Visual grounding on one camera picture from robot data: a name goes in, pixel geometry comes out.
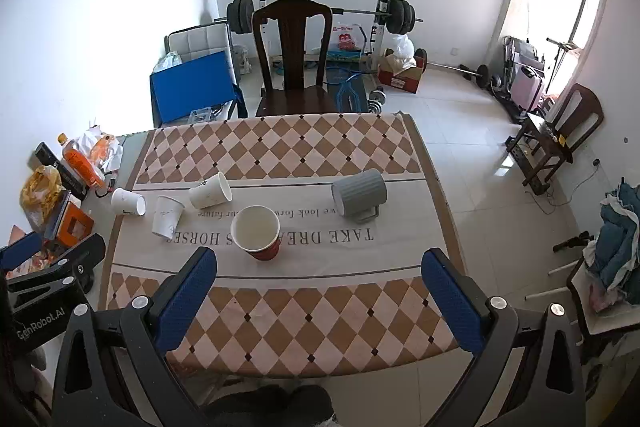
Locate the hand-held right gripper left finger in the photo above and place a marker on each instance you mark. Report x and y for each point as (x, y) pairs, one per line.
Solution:
(187, 302)

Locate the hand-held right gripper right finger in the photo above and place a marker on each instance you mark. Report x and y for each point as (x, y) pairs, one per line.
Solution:
(452, 302)

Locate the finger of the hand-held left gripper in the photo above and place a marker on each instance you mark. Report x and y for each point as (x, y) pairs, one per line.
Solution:
(65, 262)
(20, 252)

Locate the white paper cup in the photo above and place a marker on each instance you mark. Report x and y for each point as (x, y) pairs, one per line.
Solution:
(207, 192)
(166, 217)
(125, 201)

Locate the red paper cup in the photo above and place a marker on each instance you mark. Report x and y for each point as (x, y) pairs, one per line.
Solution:
(260, 237)

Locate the orange box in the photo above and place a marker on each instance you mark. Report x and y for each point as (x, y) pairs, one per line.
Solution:
(75, 222)

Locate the yellow plastic bag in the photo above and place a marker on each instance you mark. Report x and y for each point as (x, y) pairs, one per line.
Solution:
(40, 197)

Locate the long black box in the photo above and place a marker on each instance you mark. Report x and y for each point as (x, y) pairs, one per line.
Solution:
(70, 179)

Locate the orange drink bottle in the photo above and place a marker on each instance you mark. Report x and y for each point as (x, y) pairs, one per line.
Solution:
(82, 162)

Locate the checkered printed tablecloth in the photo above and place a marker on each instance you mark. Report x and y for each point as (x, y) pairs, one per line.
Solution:
(300, 302)

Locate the crumpled white plastic bag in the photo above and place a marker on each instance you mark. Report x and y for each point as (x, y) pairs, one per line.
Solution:
(109, 149)

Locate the black tool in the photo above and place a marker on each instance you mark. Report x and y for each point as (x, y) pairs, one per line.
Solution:
(572, 242)

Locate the grey ribbed mug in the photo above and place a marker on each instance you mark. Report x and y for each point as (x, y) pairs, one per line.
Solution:
(360, 194)

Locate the white stool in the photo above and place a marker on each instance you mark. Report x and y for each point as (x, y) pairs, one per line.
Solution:
(612, 324)

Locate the pile of blue clothes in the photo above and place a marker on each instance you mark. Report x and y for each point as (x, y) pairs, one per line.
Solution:
(620, 232)

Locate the chrome dumbbell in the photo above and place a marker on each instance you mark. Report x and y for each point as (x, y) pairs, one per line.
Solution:
(377, 101)

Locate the blue flat panel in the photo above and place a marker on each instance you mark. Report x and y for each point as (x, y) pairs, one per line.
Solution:
(192, 82)

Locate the pink suitcase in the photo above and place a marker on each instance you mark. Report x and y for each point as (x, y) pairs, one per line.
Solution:
(530, 89)

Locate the red cardboard box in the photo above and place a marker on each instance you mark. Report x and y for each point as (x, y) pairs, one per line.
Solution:
(400, 82)

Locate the clear plastic bag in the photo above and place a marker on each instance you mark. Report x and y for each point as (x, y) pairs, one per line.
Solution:
(169, 61)

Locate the dark wooden chair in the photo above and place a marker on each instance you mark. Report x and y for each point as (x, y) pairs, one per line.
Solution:
(580, 112)
(292, 47)

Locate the small barbell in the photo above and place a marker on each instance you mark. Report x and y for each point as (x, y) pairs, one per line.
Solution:
(482, 74)

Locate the folded metal cart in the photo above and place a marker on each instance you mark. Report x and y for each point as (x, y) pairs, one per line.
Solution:
(510, 57)

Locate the white padded chair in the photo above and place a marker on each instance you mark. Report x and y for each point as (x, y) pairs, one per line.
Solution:
(200, 39)

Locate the metal stand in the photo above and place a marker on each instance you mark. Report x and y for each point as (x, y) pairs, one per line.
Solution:
(561, 52)

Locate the cartoon print bag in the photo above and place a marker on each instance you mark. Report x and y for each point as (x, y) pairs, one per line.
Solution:
(345, 39)

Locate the barbell with black plates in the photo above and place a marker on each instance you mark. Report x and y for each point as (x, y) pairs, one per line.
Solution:
(242, 14)

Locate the white barbell rack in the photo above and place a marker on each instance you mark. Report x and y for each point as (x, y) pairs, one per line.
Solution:
(384, 7)

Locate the blue metal frame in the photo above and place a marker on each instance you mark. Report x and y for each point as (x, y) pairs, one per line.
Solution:
(346, 87)

